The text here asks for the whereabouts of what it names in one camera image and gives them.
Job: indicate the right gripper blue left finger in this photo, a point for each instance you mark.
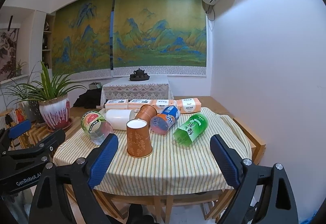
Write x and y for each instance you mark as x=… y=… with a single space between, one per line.
x=100 y=159

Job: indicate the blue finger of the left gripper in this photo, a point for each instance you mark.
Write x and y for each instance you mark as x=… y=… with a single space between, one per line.
x=54 y=137
x=20 y=129

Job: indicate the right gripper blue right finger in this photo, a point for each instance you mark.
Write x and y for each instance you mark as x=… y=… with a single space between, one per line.
x=228 y=161

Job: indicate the brown paper cup gold rim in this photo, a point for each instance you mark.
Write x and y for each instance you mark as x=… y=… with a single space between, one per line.
x=138 y=138

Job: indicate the grapefruit label plastic cup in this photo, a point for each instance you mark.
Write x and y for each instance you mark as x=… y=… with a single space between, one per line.
x=96 y=126

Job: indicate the white paper cup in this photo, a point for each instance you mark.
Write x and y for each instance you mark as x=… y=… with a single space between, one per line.
x=118 y=118

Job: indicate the green tea label cup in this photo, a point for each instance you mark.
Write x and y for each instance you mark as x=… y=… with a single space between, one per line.
x=188 y=132

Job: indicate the brown paper cup lying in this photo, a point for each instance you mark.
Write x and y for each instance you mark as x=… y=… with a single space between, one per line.
x=146 y=113

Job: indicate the blue orange label cup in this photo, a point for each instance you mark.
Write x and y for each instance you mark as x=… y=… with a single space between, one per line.
x=162 y=122

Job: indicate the red white flower pot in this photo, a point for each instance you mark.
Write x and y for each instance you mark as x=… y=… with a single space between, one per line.
x=56 y=112

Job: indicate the green spider plant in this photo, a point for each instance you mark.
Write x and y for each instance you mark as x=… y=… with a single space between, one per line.
x=41 y=86

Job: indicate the tissue pack far left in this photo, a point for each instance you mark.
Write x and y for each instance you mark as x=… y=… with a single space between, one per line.
x=116 y=104

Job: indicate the tissue pack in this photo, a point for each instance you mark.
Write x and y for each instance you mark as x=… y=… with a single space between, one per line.
x=161 y=104
x=136 y=104
x=188 y=105
x=116 y=104

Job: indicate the black bag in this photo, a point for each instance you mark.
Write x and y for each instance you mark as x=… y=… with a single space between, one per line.
x=90 y=99

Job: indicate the striped tablecloth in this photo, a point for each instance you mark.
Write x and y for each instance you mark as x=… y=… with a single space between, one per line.
x=173 y=169

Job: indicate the small green box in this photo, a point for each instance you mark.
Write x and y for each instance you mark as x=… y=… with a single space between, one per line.
x=95 y=85

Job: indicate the tissue pack far right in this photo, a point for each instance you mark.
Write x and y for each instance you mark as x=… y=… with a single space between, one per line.
x=188 y=105

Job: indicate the lace covered side table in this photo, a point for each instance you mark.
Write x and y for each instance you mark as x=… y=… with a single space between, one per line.
x=157 y=87

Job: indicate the black teapot set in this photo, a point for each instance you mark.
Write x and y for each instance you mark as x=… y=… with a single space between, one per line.
x=139 y=75

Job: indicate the flower scroll painting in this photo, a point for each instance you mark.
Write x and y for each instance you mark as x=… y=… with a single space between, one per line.
x=8 y=47

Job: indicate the left landscape painting blind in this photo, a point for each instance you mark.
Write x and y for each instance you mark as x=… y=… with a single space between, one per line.
x=81 y=42

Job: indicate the landscape painting blind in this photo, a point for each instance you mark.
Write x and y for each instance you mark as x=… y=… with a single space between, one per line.
x=81 y=42
x=160 y=37

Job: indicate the right landscape painting blind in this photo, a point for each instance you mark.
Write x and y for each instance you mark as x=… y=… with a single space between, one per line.
x=160 y=37

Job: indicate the wooden wall shelf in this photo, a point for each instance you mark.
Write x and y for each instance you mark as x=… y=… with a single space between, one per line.
x=48 y=40

